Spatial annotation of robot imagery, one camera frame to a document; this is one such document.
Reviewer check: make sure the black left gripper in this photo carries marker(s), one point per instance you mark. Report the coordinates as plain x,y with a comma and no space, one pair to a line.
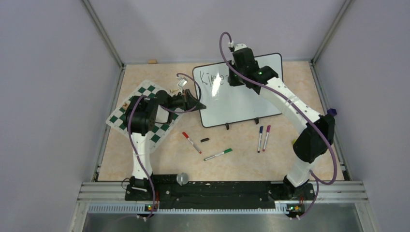
189,101

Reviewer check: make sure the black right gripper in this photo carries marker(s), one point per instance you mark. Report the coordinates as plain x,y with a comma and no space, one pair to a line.
232,81

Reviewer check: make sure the white whiteboard black frame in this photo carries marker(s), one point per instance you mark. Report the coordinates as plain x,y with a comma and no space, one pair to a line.
226,104

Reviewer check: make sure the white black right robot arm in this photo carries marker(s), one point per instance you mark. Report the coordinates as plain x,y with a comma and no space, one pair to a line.
316,131

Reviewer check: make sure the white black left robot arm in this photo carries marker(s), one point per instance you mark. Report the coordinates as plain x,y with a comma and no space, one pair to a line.
140,179

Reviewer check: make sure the red capped marker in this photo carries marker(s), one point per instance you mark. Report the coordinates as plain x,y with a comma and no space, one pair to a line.
191,141

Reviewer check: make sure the blue capped marker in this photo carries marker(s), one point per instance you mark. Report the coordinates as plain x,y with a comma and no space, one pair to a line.
260,139

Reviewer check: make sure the small wooden block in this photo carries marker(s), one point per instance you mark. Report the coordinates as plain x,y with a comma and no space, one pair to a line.
152,61

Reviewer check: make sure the pink capped marker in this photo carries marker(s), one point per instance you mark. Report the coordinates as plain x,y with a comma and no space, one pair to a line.
266,137

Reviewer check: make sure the green capped marker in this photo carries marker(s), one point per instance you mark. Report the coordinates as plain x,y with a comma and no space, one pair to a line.
218,154

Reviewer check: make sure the green white chess mat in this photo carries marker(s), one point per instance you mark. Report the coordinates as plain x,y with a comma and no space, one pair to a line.
141,113

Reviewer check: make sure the purple block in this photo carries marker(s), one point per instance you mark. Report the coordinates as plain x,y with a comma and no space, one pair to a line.
332,112

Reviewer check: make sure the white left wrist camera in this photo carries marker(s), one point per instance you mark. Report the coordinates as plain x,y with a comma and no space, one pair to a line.
181,82

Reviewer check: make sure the aluminium frame rail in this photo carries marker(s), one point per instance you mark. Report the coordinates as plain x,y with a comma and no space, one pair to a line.
109,197

